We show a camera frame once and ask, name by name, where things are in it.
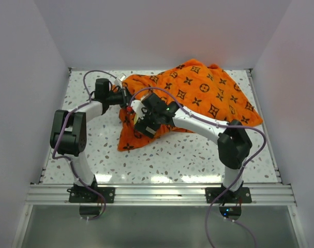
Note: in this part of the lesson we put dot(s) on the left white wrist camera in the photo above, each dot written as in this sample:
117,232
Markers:
119,80

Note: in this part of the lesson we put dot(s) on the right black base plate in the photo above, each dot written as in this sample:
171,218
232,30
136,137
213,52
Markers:
227,195

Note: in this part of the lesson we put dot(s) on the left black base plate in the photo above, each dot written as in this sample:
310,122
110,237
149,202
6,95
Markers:
83,195

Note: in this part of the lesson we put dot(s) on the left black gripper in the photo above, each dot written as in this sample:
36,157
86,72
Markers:
126,96

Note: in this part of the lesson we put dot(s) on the orange patterned pillowcase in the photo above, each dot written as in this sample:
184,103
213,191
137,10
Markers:
207,90

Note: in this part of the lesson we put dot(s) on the cream pillow yellow edge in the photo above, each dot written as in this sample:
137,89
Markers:
135,120

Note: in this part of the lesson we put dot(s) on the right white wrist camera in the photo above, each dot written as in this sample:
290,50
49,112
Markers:
135,107

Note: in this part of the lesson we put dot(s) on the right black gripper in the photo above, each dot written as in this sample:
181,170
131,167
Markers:
141,125

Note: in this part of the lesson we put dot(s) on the aluminium mounting rail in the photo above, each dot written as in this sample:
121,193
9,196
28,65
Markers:
271,194

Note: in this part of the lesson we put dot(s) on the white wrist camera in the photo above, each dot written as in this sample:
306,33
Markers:
135,107
119,80

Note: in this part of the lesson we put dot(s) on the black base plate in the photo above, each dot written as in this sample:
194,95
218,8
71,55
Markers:
83,195
227,195

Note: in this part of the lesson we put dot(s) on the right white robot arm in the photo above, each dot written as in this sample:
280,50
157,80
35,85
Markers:
232,141

